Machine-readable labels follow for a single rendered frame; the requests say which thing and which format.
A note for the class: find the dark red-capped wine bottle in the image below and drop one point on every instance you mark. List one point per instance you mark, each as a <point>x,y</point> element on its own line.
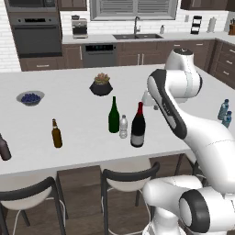
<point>138,128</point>

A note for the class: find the succulent in black pot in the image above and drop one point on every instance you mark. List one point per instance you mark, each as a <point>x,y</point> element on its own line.
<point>101,87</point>

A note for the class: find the blue plastic water bottle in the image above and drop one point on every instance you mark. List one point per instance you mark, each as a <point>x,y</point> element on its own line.
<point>223,110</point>
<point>227,119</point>

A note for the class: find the brown oven housing drawer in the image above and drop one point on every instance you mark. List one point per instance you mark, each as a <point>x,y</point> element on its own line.
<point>42,64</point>

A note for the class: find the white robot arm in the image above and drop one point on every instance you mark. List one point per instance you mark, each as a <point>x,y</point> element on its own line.
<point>202,143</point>

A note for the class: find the window with blinds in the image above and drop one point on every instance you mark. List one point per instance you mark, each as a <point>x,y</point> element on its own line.
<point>133,8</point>

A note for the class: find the grey bowl of blueberries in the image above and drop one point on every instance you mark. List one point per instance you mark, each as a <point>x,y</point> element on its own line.
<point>30,98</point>

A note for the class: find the white soap dispenser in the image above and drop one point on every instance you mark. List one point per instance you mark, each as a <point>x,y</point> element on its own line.
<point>162,29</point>

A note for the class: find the silver coffee machine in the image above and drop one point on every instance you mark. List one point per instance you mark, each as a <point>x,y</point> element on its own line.
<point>80,27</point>

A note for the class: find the dark wall oven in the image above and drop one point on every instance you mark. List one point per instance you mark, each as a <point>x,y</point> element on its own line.
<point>36,36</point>

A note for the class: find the clear plastic bottle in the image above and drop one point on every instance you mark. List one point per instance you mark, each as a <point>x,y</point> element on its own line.
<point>123,127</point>

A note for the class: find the brown corner base cupboards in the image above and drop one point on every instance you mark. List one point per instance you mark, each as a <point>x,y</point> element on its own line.
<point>225,62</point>

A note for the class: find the dark tap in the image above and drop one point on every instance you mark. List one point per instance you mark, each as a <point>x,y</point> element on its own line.
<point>136,26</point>

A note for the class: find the white wall socket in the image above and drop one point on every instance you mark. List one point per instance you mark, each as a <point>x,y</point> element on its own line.
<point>186,18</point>

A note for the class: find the dark dishwasher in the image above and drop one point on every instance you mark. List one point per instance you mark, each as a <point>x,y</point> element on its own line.
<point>99,55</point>

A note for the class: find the black spice rack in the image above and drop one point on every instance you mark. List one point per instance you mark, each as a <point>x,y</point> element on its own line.
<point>196,25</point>

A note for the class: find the dark microwave oven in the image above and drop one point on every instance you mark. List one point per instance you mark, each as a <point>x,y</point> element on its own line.
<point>30,3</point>

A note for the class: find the green glass bottle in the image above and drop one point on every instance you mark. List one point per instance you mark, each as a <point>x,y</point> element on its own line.
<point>114,119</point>

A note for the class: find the white paper towel roll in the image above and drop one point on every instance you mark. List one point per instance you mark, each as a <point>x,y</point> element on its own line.
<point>211,25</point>

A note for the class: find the brown wall cupboards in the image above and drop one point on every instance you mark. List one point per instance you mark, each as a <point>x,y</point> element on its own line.
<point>208,4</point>
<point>72,4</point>

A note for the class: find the dark brown glass bottle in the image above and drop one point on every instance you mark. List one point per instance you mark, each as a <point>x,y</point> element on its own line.
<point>4,150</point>

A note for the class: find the dark sink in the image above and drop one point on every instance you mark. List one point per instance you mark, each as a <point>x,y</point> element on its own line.
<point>137,36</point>

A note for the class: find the white stool with black frame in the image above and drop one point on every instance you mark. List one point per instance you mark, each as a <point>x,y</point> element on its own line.
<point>191,159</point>
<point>27,195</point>
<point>128,179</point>

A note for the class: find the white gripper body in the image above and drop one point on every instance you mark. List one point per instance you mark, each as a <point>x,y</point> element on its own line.
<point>147,100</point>

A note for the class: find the brown glass beer bottle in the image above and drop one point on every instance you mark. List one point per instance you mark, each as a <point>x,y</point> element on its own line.
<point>57,137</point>

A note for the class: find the brown knife block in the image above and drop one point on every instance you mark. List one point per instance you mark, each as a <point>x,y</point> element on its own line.
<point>232,28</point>

